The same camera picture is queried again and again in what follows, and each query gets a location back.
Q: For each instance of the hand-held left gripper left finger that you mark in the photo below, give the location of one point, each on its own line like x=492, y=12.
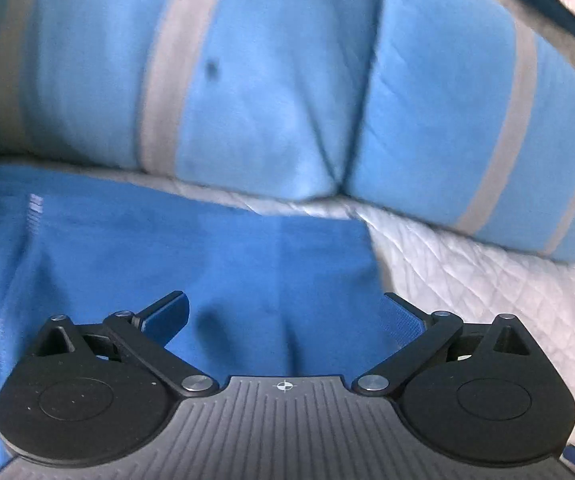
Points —
x=167, y=316

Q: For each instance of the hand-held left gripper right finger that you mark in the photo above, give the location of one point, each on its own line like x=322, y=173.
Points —
x=402, y=320

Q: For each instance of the blue cushion with grey stripes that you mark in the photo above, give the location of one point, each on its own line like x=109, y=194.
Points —
x=442, y=110
x=92, y=60

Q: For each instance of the grey quilted bed cover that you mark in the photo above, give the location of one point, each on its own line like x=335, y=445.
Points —
x=467, y=270

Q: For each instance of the smooth blue shirt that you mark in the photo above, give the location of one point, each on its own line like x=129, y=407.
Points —
x=167, y=250

